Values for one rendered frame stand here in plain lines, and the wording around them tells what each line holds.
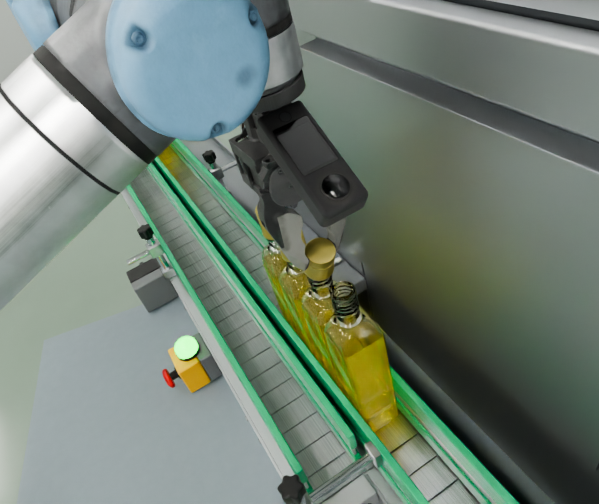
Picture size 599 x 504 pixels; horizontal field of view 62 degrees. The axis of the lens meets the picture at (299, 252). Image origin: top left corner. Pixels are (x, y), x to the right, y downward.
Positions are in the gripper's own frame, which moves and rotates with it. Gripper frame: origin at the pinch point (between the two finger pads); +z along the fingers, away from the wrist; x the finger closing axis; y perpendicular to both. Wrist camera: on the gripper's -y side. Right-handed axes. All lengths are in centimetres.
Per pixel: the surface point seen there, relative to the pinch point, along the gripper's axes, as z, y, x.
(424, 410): 20.5, -11.7, -2.9
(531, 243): -5.7, -17.7, -11.5
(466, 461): 21.3, -19.0, -2.6
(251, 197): 29, 59, -11
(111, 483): 42, 21, 41
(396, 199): -0.2, 1.3, -11.8
